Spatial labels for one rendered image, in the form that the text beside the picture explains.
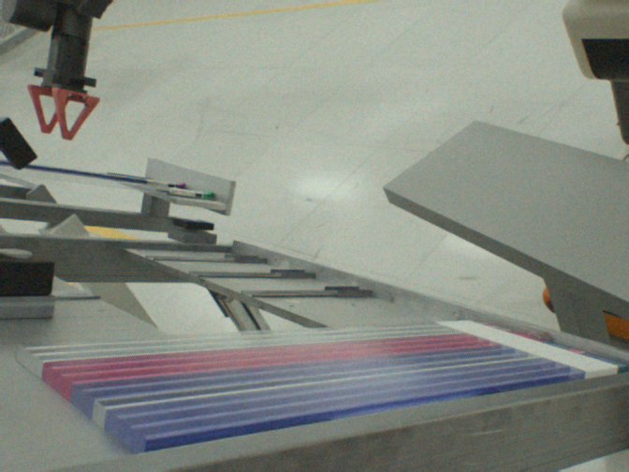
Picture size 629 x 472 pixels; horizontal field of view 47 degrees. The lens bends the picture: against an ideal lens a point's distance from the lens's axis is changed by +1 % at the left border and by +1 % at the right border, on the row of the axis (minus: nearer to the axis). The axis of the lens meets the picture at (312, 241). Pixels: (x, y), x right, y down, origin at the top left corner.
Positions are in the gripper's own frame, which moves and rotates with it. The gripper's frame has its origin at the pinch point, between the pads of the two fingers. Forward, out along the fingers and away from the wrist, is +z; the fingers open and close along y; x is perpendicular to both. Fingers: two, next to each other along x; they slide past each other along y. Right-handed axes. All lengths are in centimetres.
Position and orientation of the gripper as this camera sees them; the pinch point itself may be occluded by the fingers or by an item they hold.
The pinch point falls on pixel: (56, 131)
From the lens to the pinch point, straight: 123.0
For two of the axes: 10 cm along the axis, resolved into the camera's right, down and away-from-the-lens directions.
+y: 6.1, 2.2, -7.6
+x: 7.7, 0.7, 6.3
